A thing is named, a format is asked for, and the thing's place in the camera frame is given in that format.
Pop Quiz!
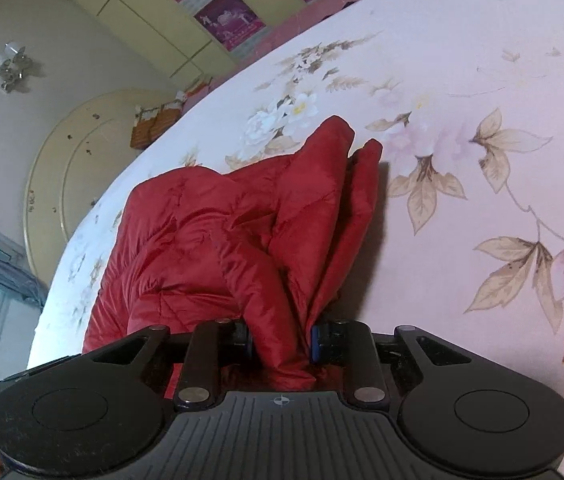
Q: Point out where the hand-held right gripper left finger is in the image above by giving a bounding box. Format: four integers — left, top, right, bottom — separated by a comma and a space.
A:
82, 318, 256, 409

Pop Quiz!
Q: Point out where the red puffer jacket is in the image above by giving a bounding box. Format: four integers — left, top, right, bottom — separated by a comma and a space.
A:
82, 115, 383, 393

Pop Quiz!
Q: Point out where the cream wardrobe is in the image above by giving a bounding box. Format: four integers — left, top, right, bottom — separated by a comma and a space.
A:
68, 0, 399, 82

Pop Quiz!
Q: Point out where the white floral blanket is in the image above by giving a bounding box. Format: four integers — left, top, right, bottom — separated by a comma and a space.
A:
26, 0, 564, 480

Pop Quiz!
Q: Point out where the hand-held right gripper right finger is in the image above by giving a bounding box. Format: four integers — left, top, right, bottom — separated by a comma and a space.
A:
310, 319, 474, 405

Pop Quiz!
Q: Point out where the cream arched headboard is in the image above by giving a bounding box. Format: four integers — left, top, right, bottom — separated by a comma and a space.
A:
23, 88, 179, 282

